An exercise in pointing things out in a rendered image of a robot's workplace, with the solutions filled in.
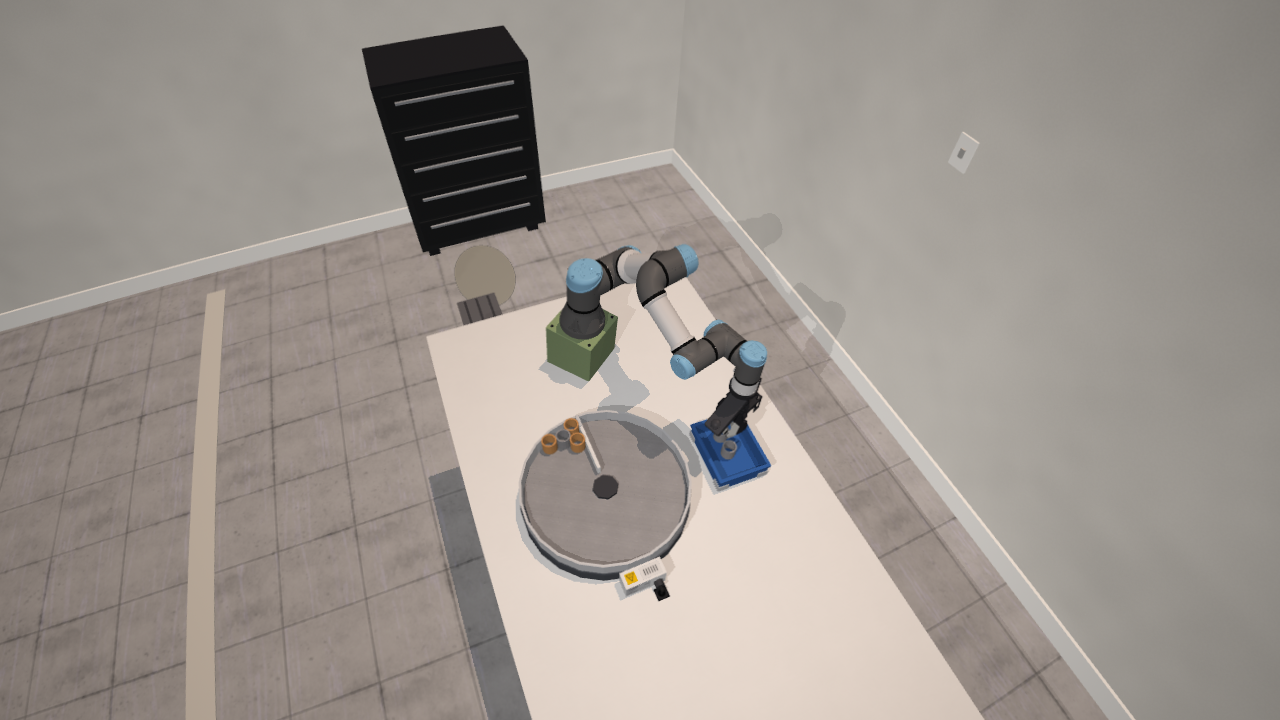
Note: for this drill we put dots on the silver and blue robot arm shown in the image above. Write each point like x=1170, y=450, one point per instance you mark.
x=583, y=318

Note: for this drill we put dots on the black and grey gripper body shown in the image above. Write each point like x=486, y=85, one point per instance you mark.
x=753, y=400

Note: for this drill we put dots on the blue crate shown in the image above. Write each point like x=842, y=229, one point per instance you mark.
x=749, y=455

